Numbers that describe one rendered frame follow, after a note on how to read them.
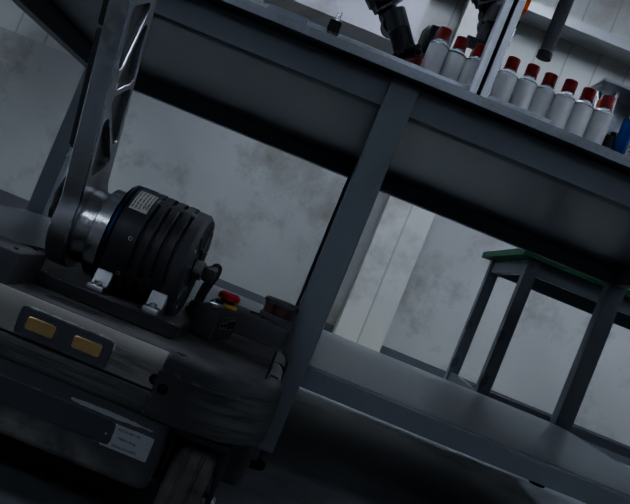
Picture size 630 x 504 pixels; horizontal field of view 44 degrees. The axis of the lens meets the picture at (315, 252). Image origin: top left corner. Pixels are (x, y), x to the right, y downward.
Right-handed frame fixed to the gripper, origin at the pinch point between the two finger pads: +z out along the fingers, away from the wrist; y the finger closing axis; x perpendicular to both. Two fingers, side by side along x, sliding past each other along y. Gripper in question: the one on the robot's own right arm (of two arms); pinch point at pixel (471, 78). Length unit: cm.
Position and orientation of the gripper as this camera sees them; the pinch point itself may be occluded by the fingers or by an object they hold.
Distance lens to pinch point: 211.0
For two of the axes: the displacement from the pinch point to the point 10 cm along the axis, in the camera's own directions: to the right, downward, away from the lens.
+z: -3.7, 9.3, -0.2
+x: 0.0, -0.2, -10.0
